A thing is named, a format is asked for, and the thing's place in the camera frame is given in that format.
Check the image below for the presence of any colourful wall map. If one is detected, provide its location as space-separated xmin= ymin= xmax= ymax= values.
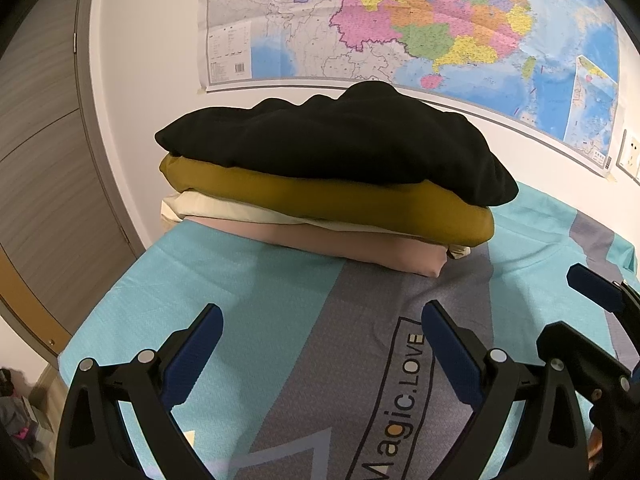
xmin=197 ymin=0 xmax=623 ymax=178

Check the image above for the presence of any pink garment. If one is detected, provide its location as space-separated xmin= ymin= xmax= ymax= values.
xmin=185 ymin=215 xmax=447 ymax=278

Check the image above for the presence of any black garment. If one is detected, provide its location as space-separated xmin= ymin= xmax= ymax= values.
xmin=154 ymin=81 xmax=520 ymax=207

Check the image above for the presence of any mustard garment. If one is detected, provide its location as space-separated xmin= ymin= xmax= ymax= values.
xmin=159 ymin=154 xmax=496 ymax=246

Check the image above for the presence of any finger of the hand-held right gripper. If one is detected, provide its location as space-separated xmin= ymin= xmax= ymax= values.
xmin=536 ymin=322 xmax=633 ymax=401
xmin=566 ymin=263 xmax=640 ymax=333

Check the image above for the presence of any white wall socket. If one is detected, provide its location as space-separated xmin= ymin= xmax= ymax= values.
xmin=616 ymin=129 xmax=640 ymax=171

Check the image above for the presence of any dark bundle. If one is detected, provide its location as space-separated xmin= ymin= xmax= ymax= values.
xmin=0 ymin=367 xmax=41 ymax=456

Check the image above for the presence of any cream garment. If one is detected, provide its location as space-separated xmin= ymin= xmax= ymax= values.
xmin=161 ymin=190 xmax=471 ymax=261

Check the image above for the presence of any teal and grey bed sheet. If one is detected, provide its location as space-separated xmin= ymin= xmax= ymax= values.
xmin=57 ymin=180 xmax=640 ymax=480

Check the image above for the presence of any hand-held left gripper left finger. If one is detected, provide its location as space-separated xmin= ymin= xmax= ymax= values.
xmin=55 ymin=302 xmax=224 ymax=480

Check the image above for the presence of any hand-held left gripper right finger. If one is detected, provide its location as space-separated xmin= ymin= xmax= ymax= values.
xmin=421 ymin=300 xmax=591 ymax=480

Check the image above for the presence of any grey door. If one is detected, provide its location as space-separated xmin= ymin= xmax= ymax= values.
xmin=0 ymin=0 xmax=146 ymax=356

